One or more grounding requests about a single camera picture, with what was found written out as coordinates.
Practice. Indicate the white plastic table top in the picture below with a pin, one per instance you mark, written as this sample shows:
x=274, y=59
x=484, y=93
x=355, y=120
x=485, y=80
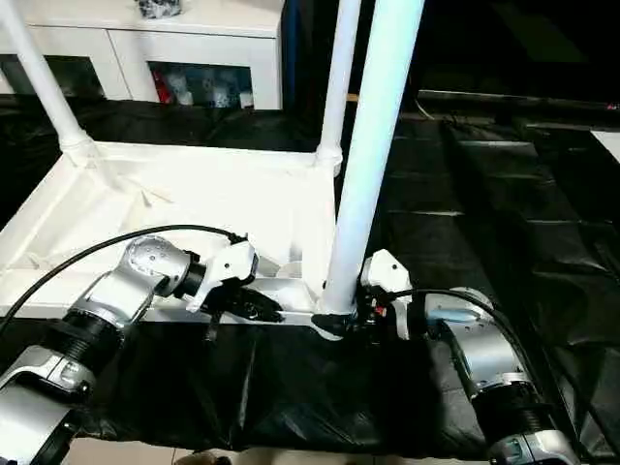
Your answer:
x=194, y=194

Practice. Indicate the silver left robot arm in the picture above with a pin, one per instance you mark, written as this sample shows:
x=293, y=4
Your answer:
x=126, y=290

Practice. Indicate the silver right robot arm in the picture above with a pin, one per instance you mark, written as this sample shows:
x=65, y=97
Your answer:
x=479, y=349

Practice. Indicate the black table mat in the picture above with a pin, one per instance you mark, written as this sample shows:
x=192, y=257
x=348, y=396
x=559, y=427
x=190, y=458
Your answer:
x=315, y=387

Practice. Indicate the white glass-door cabinet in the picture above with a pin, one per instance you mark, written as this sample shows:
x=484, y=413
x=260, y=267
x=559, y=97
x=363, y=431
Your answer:
x=194, y=43

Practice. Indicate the white flat board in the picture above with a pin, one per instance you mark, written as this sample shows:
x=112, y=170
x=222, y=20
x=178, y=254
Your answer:
x=608, y=143

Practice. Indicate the bag of black parts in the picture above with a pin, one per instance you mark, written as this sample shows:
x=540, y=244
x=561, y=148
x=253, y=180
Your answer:
x=160, y=9

